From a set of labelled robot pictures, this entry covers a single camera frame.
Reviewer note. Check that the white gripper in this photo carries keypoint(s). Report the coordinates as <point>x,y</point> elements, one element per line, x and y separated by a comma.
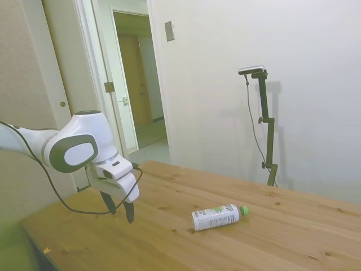
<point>108,175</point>

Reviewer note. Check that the white bottle with green cap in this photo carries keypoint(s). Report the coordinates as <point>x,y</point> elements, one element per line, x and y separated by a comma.
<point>215,218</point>

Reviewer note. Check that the small orange scrap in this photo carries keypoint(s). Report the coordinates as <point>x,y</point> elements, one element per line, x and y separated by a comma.
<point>47,250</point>

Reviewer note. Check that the round door knob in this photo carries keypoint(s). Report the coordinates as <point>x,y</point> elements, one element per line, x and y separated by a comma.
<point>63,104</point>

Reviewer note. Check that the metal door latch plate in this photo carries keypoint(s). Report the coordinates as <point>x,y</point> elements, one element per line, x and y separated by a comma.
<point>109,87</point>

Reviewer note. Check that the brown wooden hallway door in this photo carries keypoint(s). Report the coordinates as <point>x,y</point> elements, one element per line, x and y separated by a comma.
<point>129,82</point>

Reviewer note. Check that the beige door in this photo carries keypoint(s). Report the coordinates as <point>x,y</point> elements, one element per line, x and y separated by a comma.
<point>34,56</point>

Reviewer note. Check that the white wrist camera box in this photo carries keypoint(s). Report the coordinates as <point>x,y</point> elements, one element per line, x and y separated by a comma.
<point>129,187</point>

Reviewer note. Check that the black camera stand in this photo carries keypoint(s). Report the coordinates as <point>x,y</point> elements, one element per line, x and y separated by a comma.
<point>269,135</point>

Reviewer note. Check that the grey wall switch plate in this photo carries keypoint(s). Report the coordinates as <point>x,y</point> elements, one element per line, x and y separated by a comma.
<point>170,31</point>

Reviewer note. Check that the grey exterior camera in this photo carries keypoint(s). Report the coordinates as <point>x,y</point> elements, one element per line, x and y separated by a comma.
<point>251,69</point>

